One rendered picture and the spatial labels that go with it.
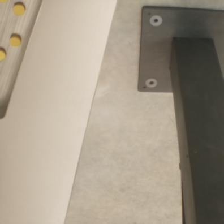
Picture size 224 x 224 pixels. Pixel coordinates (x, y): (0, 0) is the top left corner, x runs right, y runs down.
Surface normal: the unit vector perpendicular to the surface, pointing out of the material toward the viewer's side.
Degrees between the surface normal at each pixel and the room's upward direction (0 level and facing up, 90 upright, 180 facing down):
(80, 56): 0
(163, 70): 0
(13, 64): 0
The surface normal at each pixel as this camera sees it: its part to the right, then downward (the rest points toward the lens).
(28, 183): -0.02, 0.67
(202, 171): 0.01, -0.74
